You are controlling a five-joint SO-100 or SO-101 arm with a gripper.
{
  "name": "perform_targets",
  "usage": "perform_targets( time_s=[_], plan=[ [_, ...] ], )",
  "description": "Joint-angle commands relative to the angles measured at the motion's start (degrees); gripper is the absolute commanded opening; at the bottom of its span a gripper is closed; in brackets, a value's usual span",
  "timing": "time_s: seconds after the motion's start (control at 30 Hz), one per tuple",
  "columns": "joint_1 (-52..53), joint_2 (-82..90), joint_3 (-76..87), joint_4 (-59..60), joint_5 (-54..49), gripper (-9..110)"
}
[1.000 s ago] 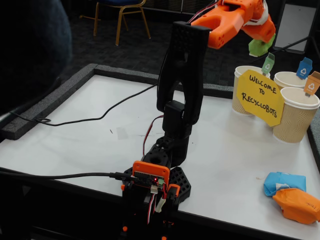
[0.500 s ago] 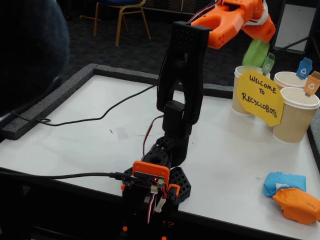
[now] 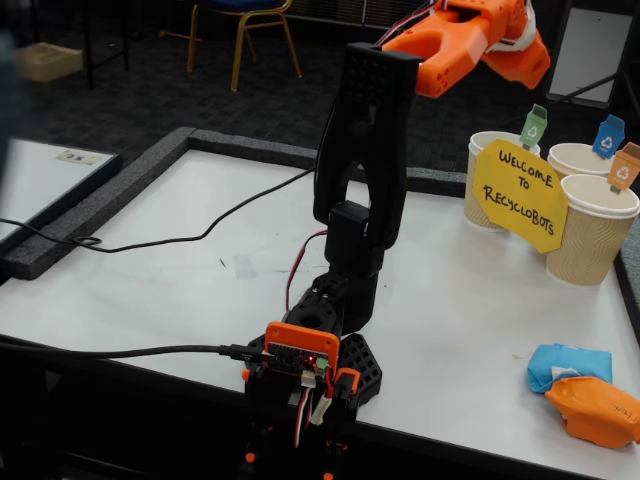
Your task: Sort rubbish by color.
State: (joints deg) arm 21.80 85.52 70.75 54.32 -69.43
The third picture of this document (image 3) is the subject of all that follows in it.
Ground thick black USB cable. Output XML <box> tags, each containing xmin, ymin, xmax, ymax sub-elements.
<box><xmin>0</xmin><ymin>333</ymin><xmax>271</xmax><ymax>362</ymax></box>

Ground black metal rod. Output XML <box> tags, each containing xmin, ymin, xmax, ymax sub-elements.
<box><xmin>547</xmin><ymin>72</ymin><xmax>621</xmax><ymax>106</ymax></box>

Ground small paper label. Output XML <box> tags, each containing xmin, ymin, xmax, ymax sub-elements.
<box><xmin>54</xmin><ymin>148</ymin><xmax>104</xmax><ymax>167</ymax></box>

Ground ribbed brown paper cup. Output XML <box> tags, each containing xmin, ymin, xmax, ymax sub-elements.
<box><xmin>544</xmin><ymin>173</ymin><xmax>640</xmax><ymax>287</ymax></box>
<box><xmin>547</xmin><ymin>142</ymin><xmax>619</xmax><ymax>179</ymax></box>
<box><xmin>463</xmin><ymin>130</ymin><xmax>542</xmax><ymax>234</ymax></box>

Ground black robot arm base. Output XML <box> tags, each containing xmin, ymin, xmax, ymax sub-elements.
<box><xmin>242</xmin><ymin>279</ymin><xmax>384</xmax><ymax>480</ymax></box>

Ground green recycling bin sign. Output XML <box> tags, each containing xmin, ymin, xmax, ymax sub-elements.
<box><xmin>519</xmin><ymin>103</ymin><xmax>549</xmax><ymax>154</ymax></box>

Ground yellow handwritten welcome sign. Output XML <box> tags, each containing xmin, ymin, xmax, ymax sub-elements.
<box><xmin>472</xmin><ymin>138</ymin><xmax>571</xmax><ymax>255</ymax></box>

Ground orange framed controller board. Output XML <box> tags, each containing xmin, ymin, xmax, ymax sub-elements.
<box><xmin>263</xmin><ymin>321</ymin><xmax>341</xmax><ymax>386</ymax></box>

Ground blue paper bundle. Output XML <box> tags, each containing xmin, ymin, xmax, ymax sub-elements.
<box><xmin>526</xmin><ymin>342</ymin><xmax>614</xmax><ymax>396</ymax></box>

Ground black metal table legs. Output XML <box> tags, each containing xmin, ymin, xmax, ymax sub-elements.
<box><xmin>79</xmin><ymin>0</ymin><xmax>132</xmax><ymax>91</ymax></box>

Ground orange paper bundle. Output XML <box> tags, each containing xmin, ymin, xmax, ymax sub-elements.
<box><xmin>544</xmin><ymin>375</ymin><xmax>640</xmax><ymax>450</ymax></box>

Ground white red forearm servo wires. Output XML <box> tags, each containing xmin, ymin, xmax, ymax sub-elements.
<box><xmin>374</xmin><ymin>0</ymin><xmax>441</xmax><ymax>49</ymax></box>

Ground gold framed blue chair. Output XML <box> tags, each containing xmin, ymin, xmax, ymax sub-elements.
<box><xmin>158</xmin><ymin>0</ymin><xmax>304</xmax><ymax>93</ymax></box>

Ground servo wires with white connector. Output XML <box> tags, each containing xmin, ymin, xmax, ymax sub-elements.
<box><xmin>292</xmin><ymin>372</ymin><xmax>334</xmax><ymax>449</ymax></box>

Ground cardboard box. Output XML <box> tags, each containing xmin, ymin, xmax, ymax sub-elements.
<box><xmin>14</xmin><ymin>42</ymin><xmax>85</xmax><ymax>84</ymax></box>

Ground black framed white table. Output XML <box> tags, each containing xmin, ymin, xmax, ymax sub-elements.
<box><xmin>0</xmin><ymin>137</ymin><xmax>123</xmax><ymax>259</ymax></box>
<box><xmin>547</xmin><ymin>5</ymin><xmax>637</xmax><ymax>109</ymax></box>

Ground orange recycling bin sign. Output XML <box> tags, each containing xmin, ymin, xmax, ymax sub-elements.
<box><xmin>607</xmin><ymin>141</ymin><xmax>640</xmax><ymax>195</ymax></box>

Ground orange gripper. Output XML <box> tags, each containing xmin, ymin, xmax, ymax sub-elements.
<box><xmin>480</xmin><ymin>30</ymin><xmax>552</xmax><ymax>91</ymax></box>

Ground thin black camera cable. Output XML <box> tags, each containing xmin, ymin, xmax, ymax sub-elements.
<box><xmin>0</xmin><ymin>167</ymin><xmax>317</xmax><ymax>252</ymax></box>

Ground short dark grey foam strip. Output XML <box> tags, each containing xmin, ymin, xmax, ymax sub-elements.
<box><xmin>404</xmin><ymin>164</ymin><xmax>469</xmax><ymax>199</ymax></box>

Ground blue recycling bin sign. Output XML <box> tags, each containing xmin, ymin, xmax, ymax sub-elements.
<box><xmin>592</xmin><ymin>113</ymin><xmax>627</xmax><ymax>161</ymax></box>

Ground red servo wire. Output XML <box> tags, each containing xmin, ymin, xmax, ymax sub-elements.
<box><xmin>285</xmin><ymin>230</ymin><xmax>329</xmax><ymax>314</ymax></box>

